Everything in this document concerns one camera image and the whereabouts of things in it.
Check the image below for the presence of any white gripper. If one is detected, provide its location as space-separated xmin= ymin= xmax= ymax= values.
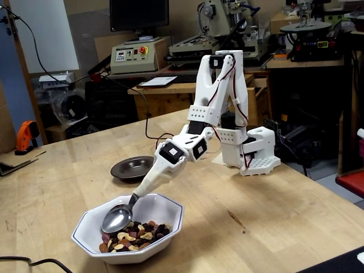
xmin=133 ymin=139 xmax=190 ymax=199

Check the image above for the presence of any white octagonal bowl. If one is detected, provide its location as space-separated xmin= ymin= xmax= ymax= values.
xmin=71 ymin=193 xmax=185 ymax=265

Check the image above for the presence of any metal spoon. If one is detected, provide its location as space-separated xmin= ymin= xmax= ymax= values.
xmin=101 ymin=193 xmax=140 ymax=234

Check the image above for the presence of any nut and raisin mix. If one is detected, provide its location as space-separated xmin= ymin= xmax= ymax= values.
xmin=99 ymin=220 xmax=173 ymax=254

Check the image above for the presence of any brown plate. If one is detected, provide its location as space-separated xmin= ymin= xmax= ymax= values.
xmin=110 ymin=155 xmax=156 ymax=180

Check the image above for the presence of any wooden desk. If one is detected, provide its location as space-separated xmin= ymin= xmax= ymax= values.
xmin=127 ymin=73 xmax=270 ymax=127

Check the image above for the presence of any black storage crate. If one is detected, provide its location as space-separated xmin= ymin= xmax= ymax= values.
xmin=84 ymin=80 xmax=139 ymax=125

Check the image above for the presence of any white paper sheet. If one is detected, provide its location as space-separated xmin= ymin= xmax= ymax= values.
xmin=137 ymin=76 xmax=179 ymax=88

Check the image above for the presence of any black keyboard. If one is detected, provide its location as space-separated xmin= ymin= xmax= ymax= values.
xmin=170 ymin=72 xmax=200 ymax=84

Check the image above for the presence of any clear plastic bag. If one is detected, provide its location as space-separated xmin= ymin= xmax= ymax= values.
xmin=47 ymin=86 xmax=89 ymax=127

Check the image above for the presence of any beige control box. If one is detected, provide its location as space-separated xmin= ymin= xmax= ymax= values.
xmin=110 ymin=38 xmax=160 ymax=75

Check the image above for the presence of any orange hand tool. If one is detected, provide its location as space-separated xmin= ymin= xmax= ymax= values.
xmin=14 ymin=120 xmax=40 ymax=156

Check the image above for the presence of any flat cardboard piece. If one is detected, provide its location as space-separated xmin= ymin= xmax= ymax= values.
xmin=0 ymin=149 xmax=47 ymax=177

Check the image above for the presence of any small white box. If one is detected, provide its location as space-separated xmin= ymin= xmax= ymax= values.
xmin=38 ymin=72 xmax=75 ymax=89

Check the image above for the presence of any black computer monitor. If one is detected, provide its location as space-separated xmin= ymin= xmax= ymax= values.
xmin=109 ymin=0 xmax=170 ymax=45

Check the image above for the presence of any grey milling machine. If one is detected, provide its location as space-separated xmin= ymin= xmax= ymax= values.
xmin=166 ymin=0 xmax=271 ymax=68

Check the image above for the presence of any white board panel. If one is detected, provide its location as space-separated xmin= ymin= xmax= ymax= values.
xmin=9 ymin=0 xmax=80 ymax=74

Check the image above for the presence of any wooden shelf board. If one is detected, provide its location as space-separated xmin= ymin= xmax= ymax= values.
xmin=266 ymin=56 xmax=345 ymax=69

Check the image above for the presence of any red chair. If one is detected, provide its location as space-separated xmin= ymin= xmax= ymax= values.
xmin=335 ymin=169 xmax=364 ymax=198

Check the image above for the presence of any brown cardboard box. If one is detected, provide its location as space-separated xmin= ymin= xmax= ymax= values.
xmin=269 ymin=11 xmax=302 ymax=35

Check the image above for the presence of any black scroll saw machine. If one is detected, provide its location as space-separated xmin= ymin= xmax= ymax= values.
xmin=280 ymin=14 xmax=345 ymax=63

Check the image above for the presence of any white plastic object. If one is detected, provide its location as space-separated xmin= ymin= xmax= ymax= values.
xmin=357 ymin=127 xmax=364 ymax=164

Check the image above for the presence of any long black cable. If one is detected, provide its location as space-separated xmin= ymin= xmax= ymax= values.
xmin=0 ymin=5 xmax=183 ymax=142

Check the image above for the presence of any wooden post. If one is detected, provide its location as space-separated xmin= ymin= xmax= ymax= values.
xmin=3 ymin=0 xmax=48 ymax=146

